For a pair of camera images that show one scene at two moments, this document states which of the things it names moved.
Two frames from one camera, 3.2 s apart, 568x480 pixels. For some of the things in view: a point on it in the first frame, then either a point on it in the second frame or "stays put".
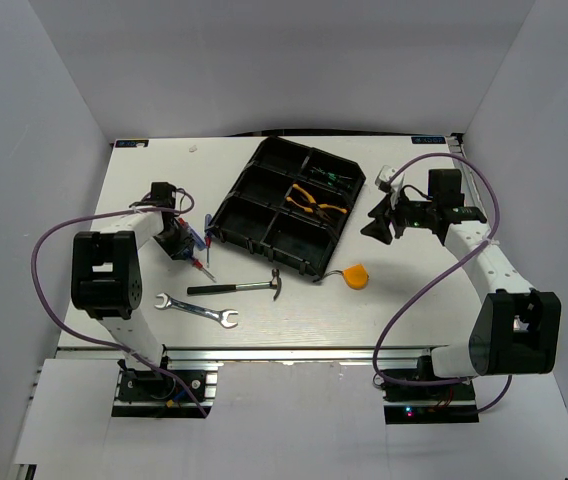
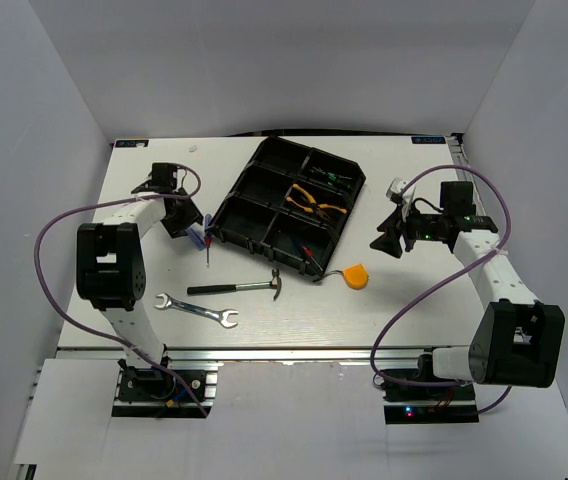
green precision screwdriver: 339,185 stays put
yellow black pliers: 312,207 stays put
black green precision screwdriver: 331,176 stays put
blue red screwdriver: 187,253 -> 308,252
